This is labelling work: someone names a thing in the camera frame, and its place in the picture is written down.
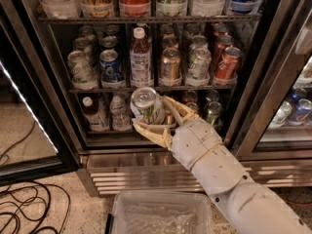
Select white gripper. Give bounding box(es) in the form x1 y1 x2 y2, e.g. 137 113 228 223
133 96 222 171

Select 7up can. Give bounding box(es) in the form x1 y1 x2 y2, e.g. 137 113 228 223
131 87 165 125
67 51 98 90

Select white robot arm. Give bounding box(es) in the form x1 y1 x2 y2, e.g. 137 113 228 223
131 96 312 234

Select red can bottom shelf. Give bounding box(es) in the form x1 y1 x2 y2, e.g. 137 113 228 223
185 102 199 114

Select green can bottom shelf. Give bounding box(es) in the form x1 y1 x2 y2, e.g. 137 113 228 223
204 101 222 127

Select gold can middle shelf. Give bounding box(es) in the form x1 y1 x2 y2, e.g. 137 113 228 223
159 48 181 87

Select water bottle bottom shelf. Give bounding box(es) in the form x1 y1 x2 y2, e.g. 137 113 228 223
110 96 131 132

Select brown tea bottle middle shelf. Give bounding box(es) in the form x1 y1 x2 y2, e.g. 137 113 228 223
130 27 153 88

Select white green can middle shelf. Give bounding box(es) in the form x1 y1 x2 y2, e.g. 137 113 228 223
186 48 212 87

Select red coke can front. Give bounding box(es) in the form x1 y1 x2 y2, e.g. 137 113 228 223
213 47 241 85

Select brown bottle bottom shelf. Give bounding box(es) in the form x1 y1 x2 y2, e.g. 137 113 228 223
82 97 109 132

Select blue pepsi can front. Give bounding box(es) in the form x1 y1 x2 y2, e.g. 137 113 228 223
99 49 126 89

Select stainless fridge vent grille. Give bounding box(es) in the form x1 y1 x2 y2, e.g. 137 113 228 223
77 148 312 197

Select open fridge glass door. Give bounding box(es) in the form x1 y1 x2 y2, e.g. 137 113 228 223
0 0 79 185

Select clear plastic bin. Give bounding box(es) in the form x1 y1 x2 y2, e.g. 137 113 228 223
105 190 215 234

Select orange cable on floor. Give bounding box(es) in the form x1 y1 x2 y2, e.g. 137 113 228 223
282 198 312 208

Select black cables on floor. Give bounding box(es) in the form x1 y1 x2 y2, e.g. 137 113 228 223
0 120 72 234

